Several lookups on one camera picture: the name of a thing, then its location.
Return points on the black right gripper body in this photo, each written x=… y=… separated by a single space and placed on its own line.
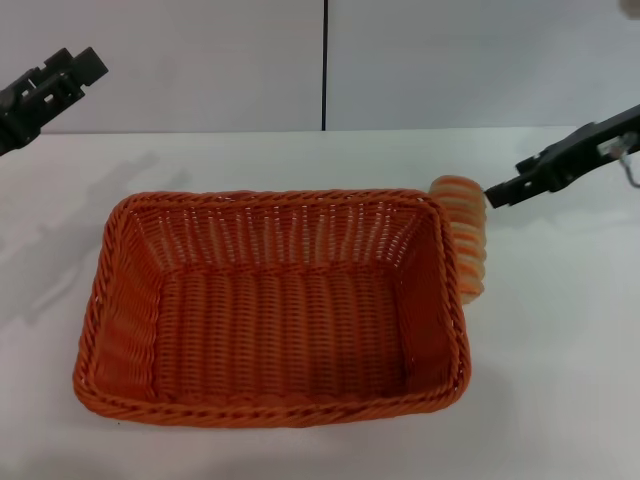
x=585 y=150

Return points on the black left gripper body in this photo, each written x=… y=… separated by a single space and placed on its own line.
x=30 y=107

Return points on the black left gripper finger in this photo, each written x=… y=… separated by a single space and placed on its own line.
x=90 y=67
x=57 y=60

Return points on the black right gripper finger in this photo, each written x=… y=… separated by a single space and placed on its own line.
x=535 y=164
x=520 y=189

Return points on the orange woven plastic basket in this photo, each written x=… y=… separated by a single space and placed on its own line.
x=280 y=320

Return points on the orange striped bread roll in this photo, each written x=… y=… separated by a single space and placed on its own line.
x=467 y=225

